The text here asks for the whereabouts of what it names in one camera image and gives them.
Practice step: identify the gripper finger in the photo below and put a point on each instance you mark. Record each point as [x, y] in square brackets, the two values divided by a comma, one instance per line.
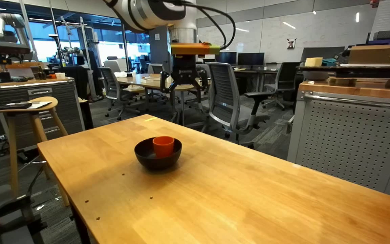
[163, 83]
[204, 84]

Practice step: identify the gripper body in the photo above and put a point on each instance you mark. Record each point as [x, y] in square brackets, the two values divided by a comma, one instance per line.
[185, 67]

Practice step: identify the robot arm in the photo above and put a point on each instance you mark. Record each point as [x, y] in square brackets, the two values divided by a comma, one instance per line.
[147, 13]

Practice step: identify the orange cup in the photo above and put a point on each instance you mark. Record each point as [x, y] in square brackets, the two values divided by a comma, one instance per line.
[163, 147]

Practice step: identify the black bowl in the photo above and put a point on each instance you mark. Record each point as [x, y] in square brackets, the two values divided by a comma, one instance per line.
[147, 159]

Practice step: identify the white paper cup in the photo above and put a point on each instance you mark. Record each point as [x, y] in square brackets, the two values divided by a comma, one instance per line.
[60, 75]

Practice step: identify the long wooden table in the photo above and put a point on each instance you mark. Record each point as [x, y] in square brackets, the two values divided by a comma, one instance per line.
[141, 81]

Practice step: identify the grey mesh office chair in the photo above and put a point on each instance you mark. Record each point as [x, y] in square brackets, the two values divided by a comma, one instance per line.
[225, 95]
[112, 84]

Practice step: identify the yellow tape strip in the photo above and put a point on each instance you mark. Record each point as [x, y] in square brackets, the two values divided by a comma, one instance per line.
[150, 119]

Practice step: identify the row of monitors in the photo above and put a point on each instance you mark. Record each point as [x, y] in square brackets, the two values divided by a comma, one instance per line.
[249, 58]

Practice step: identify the black office chair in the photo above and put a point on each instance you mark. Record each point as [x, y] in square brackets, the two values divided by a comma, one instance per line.
[284, 79]

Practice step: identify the grey drawer cabinet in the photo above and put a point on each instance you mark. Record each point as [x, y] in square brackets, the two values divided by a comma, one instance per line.
[59, 101]

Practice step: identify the cream foam block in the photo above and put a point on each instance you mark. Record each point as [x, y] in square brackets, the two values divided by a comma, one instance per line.
[313, 61]

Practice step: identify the large dark monitor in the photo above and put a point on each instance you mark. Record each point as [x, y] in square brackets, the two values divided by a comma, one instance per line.
[320, 53]

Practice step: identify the wooden stool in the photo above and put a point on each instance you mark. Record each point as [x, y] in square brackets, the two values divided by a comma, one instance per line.
[39, 103]

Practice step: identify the black tablet on papers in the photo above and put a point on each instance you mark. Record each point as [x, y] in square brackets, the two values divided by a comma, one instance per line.
[15, 105]

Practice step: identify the grey perforated cabinet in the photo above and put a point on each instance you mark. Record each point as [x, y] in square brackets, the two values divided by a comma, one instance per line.
[350, 142]

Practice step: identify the cardboard box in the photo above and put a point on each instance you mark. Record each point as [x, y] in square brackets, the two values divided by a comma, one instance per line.
[374, 54]

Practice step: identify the metal frame rig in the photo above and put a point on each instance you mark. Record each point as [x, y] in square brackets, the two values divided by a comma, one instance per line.
[83, 51]

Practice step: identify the small wall picture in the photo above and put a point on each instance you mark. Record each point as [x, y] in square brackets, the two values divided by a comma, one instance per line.
[291, 43]

